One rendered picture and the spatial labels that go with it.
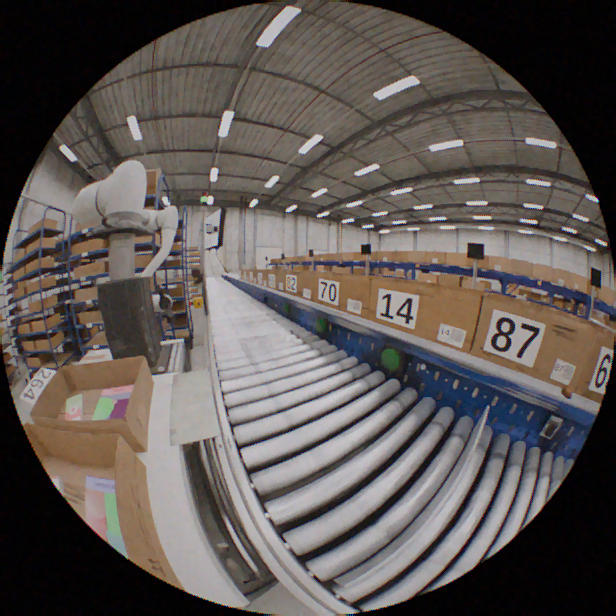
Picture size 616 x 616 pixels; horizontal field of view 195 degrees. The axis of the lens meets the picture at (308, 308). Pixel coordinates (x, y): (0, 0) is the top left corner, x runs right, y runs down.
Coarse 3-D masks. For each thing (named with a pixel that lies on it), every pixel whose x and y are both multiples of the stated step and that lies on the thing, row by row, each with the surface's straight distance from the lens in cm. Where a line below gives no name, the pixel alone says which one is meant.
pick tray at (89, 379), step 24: (120, 360) 67; (144, 360) 62; (48, 384) 76; (72, 384) 83; (96, 384) 77; (120, 384) 72; (144, 384) 57; (48, 408) 74; (144, 408) 53; (96, 432) 48; (120, 432) 45; (144, 432) 49
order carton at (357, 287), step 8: (336, 280) 84; (344, 280) 80; (352, 280) 77; (360, 280) 74; (368, 280) 71; (344, 288) 80; (352, 288) 77; (360, 288) 74; (368, 288) 71; (344, 296) 81; (352, 296) 77; (360, 296) 74; (368, 296) 71; (320, 304) 96; (328, 304) 90; (344, 304) 81; (368, 304) 72; (352, 312) 78; (368, 312) 73
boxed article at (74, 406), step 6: (78, 396) 76; (66, 402) 77; (72, 402) 75; (78, 402) 73; (66, 408) 74; (72, 408) 72; (78, 408) 70; (66, 414) 72; (72, 414) 69; (78, 414) 68
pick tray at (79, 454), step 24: (48, 432) 56; (72, 432) 47; (48, 456) 68; (72, 456) 57; (96, 456) 49; (120, 456) 37; (72, 480) 56; (120, 480) 35; (144, 480) 43; (72, 504) 54; (120, 504) 33; (144, 504) 40; (120, 528) 31; (144, 528) 36; (144, 552) 34; (168, 576) 37
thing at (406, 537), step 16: (480, 432) 46; (464, 448) 54; (464, 464) 39; (448, 480) 43; (448, 496) 34; (432, 512) 33; (416, 528) 33; (400, 544) 31; (368, 560) 37; (384, 560) 29; (352, 576) 31
